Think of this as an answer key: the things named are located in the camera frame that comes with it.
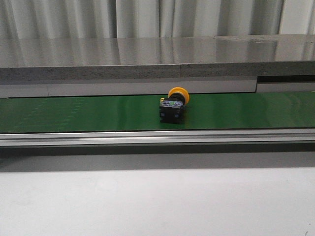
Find yellow black push button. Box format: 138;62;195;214
159;87;190;124

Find green conveyor belt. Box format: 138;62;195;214
0;91;315;133

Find grey stone countertop slab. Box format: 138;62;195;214
0;34;315;84

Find white pleated curtain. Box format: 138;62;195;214
0;0;315;39

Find grey rear conveyor rail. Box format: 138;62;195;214
0;75;315;98

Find aluminium front conveyor rail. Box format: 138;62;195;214
0;128;315;147

